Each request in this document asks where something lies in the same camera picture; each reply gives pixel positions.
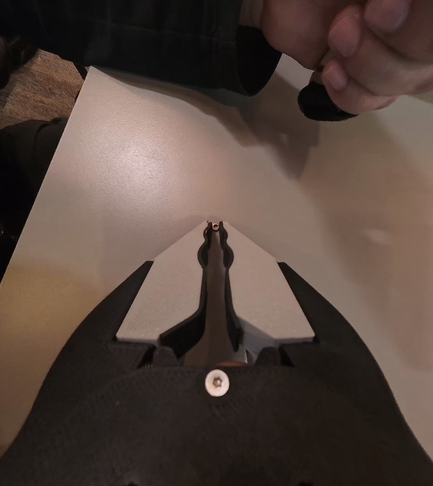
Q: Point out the person's left hand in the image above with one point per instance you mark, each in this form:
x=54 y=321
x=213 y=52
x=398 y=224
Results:
x=383 y=45

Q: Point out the grey desk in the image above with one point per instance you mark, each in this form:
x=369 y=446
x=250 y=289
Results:
x=163 y=159

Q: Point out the person's left forearm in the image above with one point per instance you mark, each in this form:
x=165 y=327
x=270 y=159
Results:
x=155 y=34

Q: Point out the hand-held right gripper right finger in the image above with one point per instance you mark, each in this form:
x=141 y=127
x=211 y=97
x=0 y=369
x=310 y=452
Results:
x=265 y=300

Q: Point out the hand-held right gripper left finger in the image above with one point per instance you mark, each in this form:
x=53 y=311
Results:
x=170 y=300

